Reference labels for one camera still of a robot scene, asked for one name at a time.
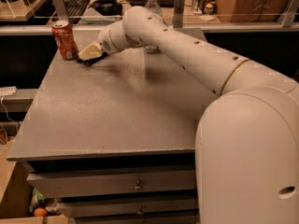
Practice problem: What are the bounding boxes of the grey drawer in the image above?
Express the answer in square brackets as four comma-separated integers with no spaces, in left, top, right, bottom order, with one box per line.
[28,168,196,198]
[58,196,198,217]
[76,212,200,224]

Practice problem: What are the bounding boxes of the green snack bag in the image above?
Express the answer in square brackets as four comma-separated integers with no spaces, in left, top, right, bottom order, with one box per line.
[29,189,44,212]

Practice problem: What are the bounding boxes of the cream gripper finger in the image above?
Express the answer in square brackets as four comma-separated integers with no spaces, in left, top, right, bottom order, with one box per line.
[78,42,104,61]

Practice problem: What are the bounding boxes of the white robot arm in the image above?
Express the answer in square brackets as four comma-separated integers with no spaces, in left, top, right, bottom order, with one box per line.
[78,7,299,224]

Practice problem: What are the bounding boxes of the white power strip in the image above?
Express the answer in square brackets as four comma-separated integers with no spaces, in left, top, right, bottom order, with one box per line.
[0,86,17,97]

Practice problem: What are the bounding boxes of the grey bottom drawer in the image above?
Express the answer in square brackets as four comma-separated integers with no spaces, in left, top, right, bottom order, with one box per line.
[76,212,200,224]

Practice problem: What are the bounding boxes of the clear plastic water bottle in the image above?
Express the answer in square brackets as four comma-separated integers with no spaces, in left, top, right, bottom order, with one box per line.
[144,0,162,54]

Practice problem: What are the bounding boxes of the red coke can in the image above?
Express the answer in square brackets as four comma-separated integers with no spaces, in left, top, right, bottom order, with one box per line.
[52,20,78,60]

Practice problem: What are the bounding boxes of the black computer keyboard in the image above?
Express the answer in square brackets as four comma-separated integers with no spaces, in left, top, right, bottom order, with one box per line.
[51,0,91,24]

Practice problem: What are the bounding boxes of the grey top drawer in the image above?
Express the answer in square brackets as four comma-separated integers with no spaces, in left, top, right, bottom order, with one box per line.
[28,168,196,198]

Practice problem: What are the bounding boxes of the small jar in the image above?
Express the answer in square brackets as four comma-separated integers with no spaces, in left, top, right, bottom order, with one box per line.
[204,3,214,15]

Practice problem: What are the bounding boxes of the black headphones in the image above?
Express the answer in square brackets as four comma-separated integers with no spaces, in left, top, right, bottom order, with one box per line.
[91,0,122,16]

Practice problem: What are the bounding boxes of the grey middle drawer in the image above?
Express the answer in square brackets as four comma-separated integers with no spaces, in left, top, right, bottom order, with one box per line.
[58,196,198,217]

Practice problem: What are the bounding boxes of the orange fruit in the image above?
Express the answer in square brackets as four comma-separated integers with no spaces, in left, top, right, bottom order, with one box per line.
[34,207,49,217]

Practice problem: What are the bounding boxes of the cardboard box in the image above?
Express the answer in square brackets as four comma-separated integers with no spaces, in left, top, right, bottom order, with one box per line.
[0,141,68,224]

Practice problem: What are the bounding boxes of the black rxbar chocolate bar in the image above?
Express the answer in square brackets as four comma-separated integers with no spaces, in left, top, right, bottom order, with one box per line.
[76,52,108,66]

